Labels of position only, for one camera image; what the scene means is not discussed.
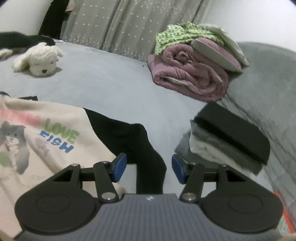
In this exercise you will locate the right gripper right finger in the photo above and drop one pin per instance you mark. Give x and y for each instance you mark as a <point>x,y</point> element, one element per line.
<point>193,175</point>

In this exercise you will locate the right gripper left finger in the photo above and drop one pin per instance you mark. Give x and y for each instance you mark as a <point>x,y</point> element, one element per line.
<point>106,176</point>

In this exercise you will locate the cream and black sweatshirt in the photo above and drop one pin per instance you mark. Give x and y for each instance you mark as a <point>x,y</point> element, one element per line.
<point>39,139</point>

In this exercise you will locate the white folded garment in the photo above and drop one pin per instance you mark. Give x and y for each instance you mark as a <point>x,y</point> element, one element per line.
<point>211,153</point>

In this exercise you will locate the grey folded knit garment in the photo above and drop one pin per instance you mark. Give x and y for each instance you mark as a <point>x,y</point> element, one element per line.
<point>183,148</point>

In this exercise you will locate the dark grey folded garment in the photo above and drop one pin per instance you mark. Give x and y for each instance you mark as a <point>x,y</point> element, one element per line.
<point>250,166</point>

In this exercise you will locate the black folded garment on stack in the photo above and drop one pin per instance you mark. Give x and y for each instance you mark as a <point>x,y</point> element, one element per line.
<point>235,131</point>

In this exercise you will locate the grey blanket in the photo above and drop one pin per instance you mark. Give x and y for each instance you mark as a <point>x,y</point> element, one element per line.
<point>264,94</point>

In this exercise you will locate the pink folded quilt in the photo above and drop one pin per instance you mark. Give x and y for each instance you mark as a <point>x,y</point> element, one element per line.
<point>183,69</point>

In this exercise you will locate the orange object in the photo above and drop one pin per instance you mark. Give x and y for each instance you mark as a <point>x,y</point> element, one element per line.
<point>286,225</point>

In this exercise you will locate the pink grey pillow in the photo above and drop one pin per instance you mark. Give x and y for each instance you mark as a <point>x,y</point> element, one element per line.
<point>229,56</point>

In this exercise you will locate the white plush dog toy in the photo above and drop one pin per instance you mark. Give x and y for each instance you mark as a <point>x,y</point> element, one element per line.
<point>41,60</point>

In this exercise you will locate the green patterned cloth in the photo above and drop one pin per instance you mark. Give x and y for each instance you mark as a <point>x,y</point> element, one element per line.
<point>183,34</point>

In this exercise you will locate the grey dotted curtain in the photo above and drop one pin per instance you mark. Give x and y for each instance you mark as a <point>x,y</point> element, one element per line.
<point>127,28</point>

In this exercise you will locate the black hanging coat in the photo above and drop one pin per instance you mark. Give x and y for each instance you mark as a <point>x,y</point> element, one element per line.
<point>54,17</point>

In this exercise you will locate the black and white garment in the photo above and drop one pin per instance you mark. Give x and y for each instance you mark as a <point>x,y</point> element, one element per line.
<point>12,42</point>

